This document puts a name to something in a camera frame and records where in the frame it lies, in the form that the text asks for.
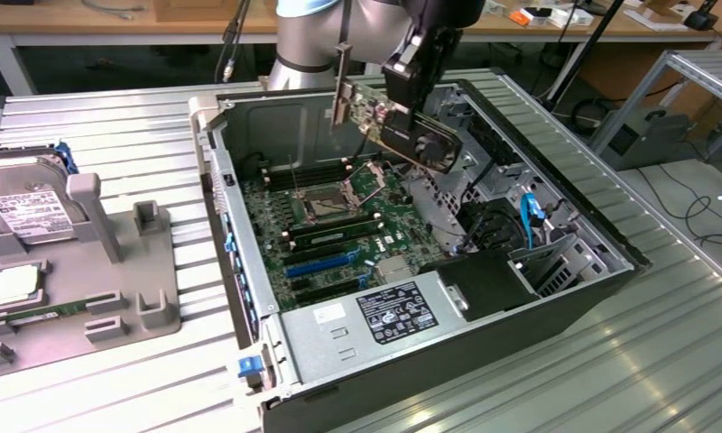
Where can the graphics card with metal bracket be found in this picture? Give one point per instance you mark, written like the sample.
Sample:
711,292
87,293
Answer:
433,149

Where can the thin locking lever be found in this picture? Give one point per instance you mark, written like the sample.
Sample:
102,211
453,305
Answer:
298,180

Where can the silver power supply unit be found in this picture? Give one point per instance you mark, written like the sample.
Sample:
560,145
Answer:
337,343

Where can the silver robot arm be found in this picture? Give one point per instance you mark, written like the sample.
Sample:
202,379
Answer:
313,36

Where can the green motherboard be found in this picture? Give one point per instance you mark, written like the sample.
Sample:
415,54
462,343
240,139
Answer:
391,216

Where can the blue case latch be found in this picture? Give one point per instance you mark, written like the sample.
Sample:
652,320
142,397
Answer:
250,366

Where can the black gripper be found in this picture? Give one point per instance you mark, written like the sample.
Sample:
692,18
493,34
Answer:
415,81

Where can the grey parts rack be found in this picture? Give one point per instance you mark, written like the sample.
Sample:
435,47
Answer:
126,252

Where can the black RAM slot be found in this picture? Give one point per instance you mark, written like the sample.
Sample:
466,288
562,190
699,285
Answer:
303,168
307,177
309,182
325,218
306,172
326,222

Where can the grey control box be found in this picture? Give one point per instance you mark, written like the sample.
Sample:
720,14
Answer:
656,140

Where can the hard disk with blue carrier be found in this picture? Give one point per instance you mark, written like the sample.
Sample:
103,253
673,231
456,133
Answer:
27,207

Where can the metal socket cover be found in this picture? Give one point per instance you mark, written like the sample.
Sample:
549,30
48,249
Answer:
363,166

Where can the aluminium frame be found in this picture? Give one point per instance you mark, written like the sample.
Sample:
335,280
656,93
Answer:
716,67

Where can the silver CPU chip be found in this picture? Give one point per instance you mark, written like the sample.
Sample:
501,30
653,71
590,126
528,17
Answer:
15,285

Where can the open PC case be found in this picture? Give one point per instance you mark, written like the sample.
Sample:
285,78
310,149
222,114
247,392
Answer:
578,180

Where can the orange box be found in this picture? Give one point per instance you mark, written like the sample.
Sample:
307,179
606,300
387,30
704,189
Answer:
521,17

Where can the white box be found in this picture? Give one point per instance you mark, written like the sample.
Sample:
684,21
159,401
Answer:
569,18

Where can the long black expansion slot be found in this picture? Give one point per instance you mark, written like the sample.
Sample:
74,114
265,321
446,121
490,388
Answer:
327,288
331,298
315,256

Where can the black desk device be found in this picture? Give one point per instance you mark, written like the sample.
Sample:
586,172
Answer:
701,18

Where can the black plastic shroud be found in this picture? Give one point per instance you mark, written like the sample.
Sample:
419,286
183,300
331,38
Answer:
481,284

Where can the RAM stick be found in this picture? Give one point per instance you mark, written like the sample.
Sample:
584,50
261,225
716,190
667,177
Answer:
337,234
48,313

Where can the blue expansion slot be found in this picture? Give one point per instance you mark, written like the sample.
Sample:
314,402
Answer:
322,266

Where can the CPU socket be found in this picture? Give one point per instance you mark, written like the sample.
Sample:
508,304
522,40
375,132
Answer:
327,207

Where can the wooden desk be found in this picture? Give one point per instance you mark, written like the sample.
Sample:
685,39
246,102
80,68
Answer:
66,22

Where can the silver chipset heatsink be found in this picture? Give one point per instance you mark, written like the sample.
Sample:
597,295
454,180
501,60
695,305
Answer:
394,266

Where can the metal disk bay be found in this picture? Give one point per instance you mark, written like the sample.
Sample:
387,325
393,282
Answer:
562,270

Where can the black stand pole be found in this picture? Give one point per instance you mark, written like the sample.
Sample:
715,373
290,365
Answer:
586,47

